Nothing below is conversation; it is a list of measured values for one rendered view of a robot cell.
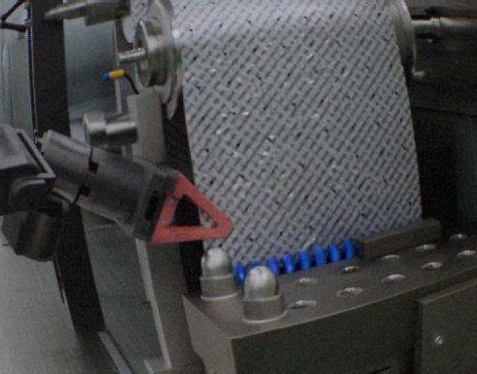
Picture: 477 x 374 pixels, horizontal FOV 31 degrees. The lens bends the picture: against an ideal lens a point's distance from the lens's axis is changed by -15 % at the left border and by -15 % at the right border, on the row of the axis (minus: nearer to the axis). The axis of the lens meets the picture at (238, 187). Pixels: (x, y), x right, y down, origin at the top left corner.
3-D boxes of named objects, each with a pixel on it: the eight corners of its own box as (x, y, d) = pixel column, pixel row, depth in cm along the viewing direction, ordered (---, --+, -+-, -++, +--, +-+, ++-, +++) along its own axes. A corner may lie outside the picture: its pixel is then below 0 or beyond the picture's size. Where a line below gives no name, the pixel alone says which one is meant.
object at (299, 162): (210, 286, 94) (182, 91, 91) (421, 235, 100) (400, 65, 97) (211, 287, 94) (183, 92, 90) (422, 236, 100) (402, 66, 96)
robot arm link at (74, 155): (38, 143, 83) (43, 116, 88) (18, 203, 86) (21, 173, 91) (100, 168, 85) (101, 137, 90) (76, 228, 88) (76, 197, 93)
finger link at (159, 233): (224, 269, 91) (130, 236, 88) (203, 253, 98) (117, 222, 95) (251, 199, 91) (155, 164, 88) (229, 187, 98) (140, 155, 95)
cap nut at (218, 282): (197, 294, 88) (188, 246, 87) (236, 287, 89) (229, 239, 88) (206, 303, 85) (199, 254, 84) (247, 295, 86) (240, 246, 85)
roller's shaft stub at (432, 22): (384, 44, 105) (376, 10, 104) (429, 43, 107) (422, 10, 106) (399, 45, 101) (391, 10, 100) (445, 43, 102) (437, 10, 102)
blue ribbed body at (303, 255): (229, 296, 94) (224, 262, 93) (420, 247, 99) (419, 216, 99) (239, 305, 91) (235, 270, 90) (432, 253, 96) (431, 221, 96)
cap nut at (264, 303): (237, 317, 79) (229, 266, 79) (279, 308, 80) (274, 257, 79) (250, 327, 76) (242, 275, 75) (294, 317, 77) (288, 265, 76)
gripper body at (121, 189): (149, 244, 86) (76, 215, 84) (128, 224, 96) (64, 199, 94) (174, 173, 86) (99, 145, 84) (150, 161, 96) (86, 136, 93)
